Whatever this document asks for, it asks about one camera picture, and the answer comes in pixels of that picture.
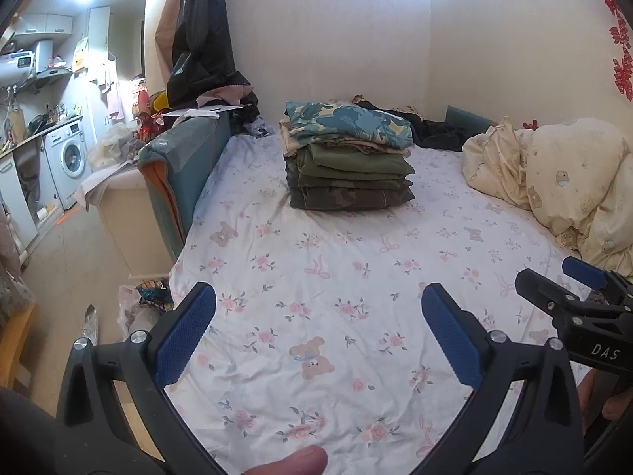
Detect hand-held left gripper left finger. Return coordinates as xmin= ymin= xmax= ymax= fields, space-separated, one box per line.
xmin=55 ymin=281 xmax=223 ymax=475

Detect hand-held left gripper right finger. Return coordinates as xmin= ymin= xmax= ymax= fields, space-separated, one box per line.
xmin=420 ymin=282 xmax=587 ymax=475

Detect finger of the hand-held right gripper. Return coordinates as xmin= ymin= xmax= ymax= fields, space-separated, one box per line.
xmin=514 ymin=268 xmax=594 ymax=317
xmin=563 ymin=256 xmax=633 ymax=298

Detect blue floral shorts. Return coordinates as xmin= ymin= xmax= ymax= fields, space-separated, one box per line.
xmin=285 ymin=100 xmax=413 ymax=152

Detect camouflage folded pants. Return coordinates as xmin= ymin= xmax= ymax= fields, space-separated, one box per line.
xmin=288 ymin=185 xmax=416 ymax=210

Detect dark green folded pants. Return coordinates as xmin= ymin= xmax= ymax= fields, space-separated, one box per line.
xmin=287 ymin=156 xmax=415 ymax=191

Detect olive green folded pants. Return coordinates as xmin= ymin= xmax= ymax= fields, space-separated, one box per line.
xmin=297 ymin=144 xmax=415 ymax=179

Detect tan folded pants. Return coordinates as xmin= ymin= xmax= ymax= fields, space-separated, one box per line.
xmin=307 ymin=139 xmax=412 ymax=156

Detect person's right hand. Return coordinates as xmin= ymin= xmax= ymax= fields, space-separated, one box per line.
xmin=578 ymin=371 xmax=633 ymax=436

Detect person's left hand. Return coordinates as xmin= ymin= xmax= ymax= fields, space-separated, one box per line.
xmin=237 ymin=444 xmax=328 ymax=475

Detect plastic bag with packets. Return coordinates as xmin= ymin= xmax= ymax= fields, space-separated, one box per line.
xmin=116 ymin=279 xmax=174 ymax=337

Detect shiny plastic wrapper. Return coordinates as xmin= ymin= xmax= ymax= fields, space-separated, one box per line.
xmin=79 ymin=304 xmax=102 ymax=344

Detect cream bear print duvet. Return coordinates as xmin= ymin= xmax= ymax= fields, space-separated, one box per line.
xmin=462 ymin=116 xmax=633 ymax=278

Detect bed with floral sheet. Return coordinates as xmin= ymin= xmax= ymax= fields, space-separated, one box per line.
xmin=168 ymin=131 xmax=619 ymax=475

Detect wooden stool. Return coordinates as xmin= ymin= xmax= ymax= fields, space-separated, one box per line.
xmin=0 ymin=302 xmax=38 ymax=397

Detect teal padded bed end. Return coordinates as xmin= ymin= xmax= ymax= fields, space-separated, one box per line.
xmin=137 ymin=108 xmax=233 ymax=258

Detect teal cushion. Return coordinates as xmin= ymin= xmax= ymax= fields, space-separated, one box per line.
xmin=445 ymin=105 xmax=498 ymax=132

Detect dark crumpled clothes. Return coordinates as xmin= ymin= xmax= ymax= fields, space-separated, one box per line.
xmin=356 ymin=100 xmax=468 ymax=149

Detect white plastic bag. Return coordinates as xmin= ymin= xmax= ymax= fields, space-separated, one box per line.
xmin=89 ymin=123 xmax=136 ymax=169

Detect white washing machine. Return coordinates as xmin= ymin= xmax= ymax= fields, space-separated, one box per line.
xmin=44 ymin=119 xmax=95 ymax=211

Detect red snack bags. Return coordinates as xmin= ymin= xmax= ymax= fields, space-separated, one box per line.
xmin=136 ymin=111 xmax=166 ymax=142

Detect white paper sheets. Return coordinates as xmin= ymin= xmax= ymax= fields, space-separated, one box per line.
xmin=162 ymin=105 xmax=244 ymax=120

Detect pink hanging towel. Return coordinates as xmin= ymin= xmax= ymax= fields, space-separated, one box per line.
xmin=106 ymin=79 xmax=127 ymax=120

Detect pink crumpled cloth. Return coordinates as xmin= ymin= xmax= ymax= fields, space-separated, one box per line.
xmin=195 ymin=84 xmax=253 ymax=110

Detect range hood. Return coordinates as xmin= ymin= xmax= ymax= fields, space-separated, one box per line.
xmin=34 ymin=66 xmax=75 ymax=82

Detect brown hanging cloth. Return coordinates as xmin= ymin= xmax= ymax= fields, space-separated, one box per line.
xmin=154 ymin=0 xmax=191 ymax=80

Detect tall white cabinet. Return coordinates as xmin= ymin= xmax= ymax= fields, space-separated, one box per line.
xmin=88 ymin=6 xmax=112 ymax=80

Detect black hanging garment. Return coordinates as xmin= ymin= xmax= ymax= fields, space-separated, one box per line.
xmin=165 ymin=0 xmax=258 ymax=110

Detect white water heater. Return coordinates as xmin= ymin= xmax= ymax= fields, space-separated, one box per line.
xmin=0 ymin=40 xmax=54 ymax=85

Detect red paper wall decoration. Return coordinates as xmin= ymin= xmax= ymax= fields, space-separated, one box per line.
xmin=591 ymin=0 xmax=633 ymax=102

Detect white wall cabinet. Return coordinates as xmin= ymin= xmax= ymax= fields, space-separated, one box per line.
xmin=15 ymin=12 xmax=75 ymax=38

